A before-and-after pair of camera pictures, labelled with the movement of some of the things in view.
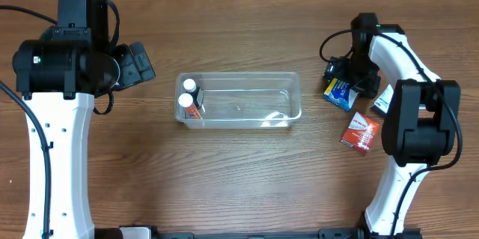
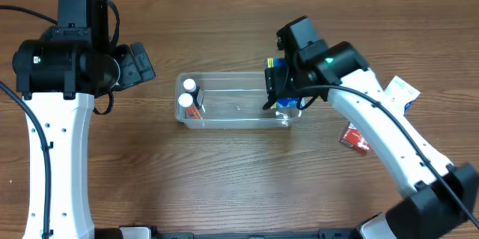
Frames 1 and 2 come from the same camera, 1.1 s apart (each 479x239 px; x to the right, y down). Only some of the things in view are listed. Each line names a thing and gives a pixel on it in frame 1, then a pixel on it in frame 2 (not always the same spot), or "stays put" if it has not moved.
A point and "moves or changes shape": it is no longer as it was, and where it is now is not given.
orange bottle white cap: (185, 100) stays put
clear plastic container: (244, 100) stays put
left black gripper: (132, 68) stays put
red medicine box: (361, 133) stays put
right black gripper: (354, 80) → (272, 86)
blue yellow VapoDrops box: (340, 94) moves or changes shape
